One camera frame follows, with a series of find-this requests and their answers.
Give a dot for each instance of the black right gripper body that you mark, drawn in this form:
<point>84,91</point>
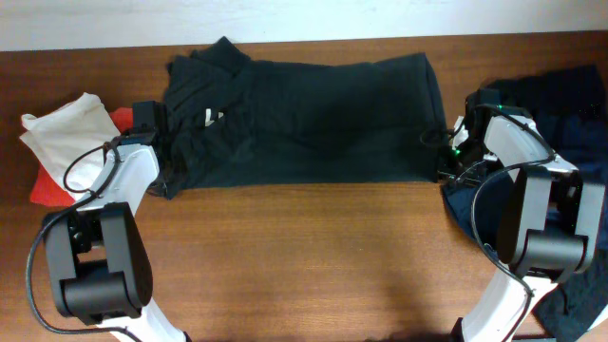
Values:
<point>467,163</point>

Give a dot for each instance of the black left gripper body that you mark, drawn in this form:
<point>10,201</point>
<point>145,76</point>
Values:
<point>168,176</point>

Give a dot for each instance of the dark green Nike t-shirt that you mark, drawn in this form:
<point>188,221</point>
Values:
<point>234,121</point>

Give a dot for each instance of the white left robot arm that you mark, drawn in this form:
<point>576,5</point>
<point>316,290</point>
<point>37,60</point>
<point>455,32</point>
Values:
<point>98,268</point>

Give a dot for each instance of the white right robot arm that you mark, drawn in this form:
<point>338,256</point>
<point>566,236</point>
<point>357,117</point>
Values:
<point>533,214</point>

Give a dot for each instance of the navy blue garment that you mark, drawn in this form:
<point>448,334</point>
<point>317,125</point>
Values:
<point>583,143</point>

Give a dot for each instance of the white folded shirt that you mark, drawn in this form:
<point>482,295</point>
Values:
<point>63,141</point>

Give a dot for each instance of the red folded shirt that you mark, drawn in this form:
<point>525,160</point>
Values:
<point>47,192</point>

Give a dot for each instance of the black garment in pile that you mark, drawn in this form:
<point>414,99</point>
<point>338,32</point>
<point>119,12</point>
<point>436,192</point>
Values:
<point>572,91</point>

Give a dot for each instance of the dark grey garment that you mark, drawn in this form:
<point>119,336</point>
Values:
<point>569,311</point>

